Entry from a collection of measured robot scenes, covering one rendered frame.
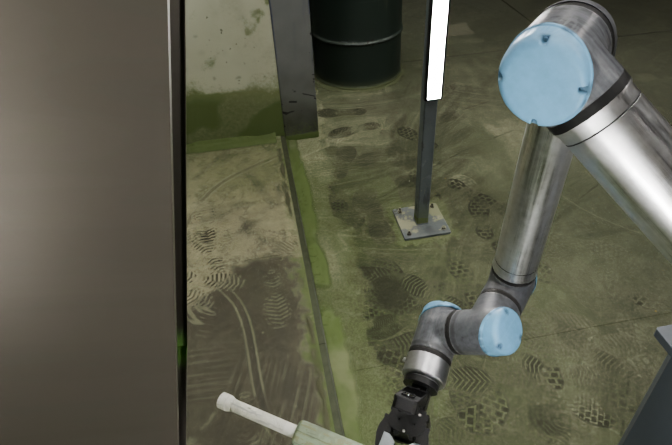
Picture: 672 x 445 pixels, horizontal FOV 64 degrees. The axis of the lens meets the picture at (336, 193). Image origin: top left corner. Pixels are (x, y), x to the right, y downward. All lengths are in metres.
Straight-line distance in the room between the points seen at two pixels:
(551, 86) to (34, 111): 0.57
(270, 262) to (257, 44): 1.07
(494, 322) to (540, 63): 0.54
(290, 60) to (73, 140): 2.39
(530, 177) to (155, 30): 0.79
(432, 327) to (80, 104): 0.95
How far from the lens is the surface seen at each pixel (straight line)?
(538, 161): 0.96
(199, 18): 2.60
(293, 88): 2.74
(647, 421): 1.40
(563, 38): 0.71
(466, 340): 1.11
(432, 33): 1.84
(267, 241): 2.21
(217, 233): 2.29
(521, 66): 0.72
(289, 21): 2.61
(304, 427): 1.09
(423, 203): 2.23
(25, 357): 0.44
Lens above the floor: 1.52
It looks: 38 degrees down
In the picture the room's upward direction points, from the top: 3 degrees counter-clockwise
